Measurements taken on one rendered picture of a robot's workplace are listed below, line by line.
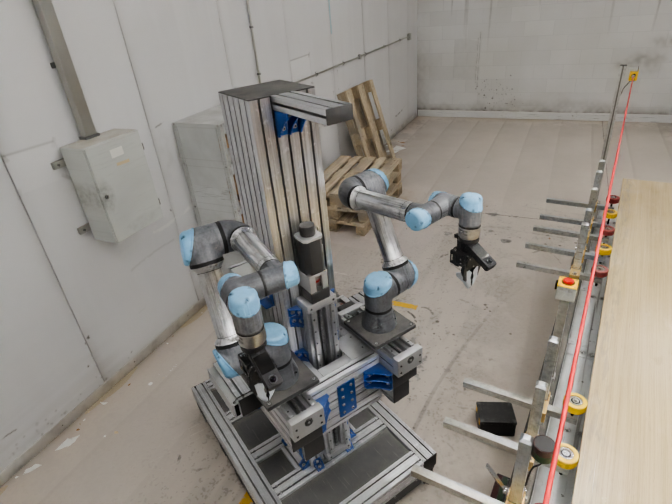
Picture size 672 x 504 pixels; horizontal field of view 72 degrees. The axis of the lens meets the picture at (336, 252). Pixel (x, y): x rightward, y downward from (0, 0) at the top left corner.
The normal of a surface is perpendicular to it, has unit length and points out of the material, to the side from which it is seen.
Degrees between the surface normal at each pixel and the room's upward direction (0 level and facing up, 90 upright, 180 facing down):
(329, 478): 0
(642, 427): 0
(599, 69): 90
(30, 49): 90
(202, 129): 90
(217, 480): 0
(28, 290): 90
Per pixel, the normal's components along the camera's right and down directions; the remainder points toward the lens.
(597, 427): -0.08, -0.86
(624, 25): -0.42, 0.48
